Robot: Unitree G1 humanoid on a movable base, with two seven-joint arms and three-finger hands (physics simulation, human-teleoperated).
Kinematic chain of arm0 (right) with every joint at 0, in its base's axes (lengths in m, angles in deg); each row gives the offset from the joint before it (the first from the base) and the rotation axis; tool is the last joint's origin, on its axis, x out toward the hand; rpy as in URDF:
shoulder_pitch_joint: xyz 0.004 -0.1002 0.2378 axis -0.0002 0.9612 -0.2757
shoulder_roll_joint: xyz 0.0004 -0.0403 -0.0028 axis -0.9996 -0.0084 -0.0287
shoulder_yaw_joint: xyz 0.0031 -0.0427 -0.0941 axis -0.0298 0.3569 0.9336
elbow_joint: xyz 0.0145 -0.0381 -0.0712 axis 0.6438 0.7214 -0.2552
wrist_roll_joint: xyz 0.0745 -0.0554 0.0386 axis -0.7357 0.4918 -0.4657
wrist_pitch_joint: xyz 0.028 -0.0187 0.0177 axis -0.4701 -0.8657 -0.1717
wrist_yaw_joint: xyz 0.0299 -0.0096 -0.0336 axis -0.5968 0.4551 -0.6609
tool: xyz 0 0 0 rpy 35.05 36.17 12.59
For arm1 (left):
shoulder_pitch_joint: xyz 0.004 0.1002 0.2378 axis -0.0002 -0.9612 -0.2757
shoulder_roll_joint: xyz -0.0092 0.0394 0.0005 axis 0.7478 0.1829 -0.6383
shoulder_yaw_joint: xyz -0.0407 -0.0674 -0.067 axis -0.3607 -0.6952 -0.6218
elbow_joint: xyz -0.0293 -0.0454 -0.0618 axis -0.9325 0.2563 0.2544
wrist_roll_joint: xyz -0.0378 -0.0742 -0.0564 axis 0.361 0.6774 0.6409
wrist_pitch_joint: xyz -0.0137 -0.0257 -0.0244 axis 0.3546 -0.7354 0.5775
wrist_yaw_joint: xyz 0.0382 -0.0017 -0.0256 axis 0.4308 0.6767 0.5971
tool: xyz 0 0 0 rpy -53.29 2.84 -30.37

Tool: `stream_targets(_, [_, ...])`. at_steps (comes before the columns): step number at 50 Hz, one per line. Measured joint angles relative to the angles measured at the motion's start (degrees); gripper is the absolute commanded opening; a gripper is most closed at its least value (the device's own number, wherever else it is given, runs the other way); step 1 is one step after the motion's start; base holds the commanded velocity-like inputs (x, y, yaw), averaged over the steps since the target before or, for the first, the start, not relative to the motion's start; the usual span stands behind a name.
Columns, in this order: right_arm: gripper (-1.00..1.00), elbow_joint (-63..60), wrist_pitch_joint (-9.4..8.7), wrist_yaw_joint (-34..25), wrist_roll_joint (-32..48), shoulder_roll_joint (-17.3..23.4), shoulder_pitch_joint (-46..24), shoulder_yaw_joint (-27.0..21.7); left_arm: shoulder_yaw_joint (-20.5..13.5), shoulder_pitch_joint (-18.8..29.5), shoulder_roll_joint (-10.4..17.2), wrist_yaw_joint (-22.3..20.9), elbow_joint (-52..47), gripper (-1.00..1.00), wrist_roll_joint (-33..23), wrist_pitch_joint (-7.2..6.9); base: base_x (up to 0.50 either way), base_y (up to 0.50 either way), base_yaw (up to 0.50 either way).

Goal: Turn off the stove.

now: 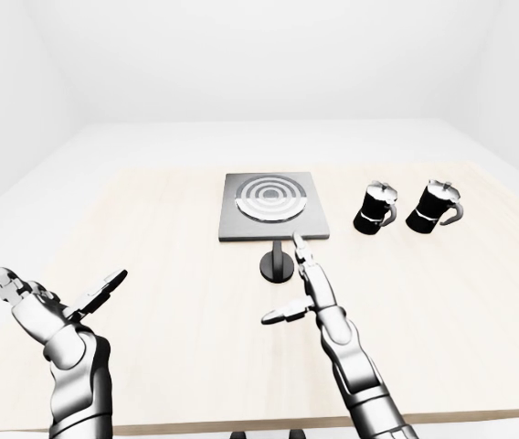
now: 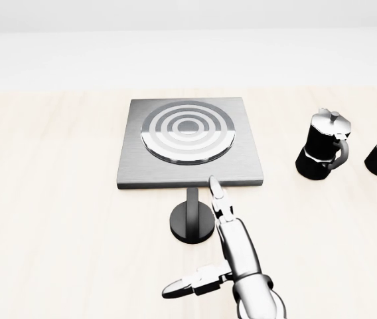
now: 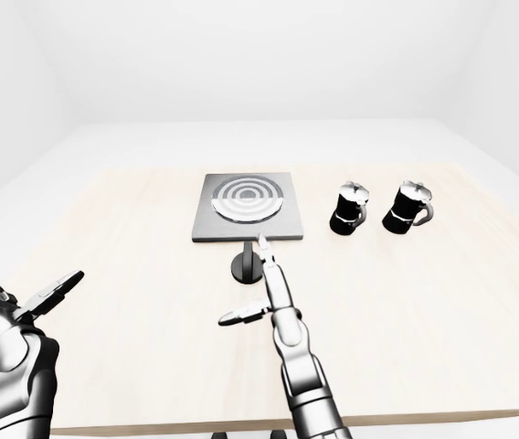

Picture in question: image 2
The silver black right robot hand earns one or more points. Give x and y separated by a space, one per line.
241 252

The round black stove knob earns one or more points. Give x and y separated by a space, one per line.
190 219

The flat grey stove plate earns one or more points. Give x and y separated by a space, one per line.
188 143

